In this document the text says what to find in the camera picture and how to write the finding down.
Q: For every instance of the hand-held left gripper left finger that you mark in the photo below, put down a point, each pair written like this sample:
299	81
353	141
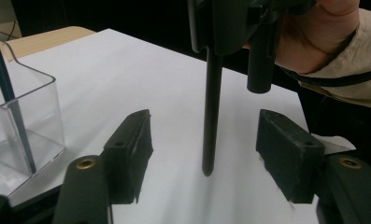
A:
128	161

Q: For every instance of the black pen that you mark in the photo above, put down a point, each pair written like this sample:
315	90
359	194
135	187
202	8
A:
211	124

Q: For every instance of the white table cover sheet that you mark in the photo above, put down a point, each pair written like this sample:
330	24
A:
161	87

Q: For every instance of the clear acrylic organizer box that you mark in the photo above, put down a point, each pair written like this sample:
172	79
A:
44	124

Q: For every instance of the makeup brush with orange ferrule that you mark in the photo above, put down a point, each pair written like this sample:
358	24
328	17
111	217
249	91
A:
6	88

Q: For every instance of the black curtain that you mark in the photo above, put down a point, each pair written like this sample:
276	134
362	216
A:
111	15

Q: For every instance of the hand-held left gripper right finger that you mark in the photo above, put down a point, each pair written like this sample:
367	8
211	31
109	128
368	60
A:
290	155

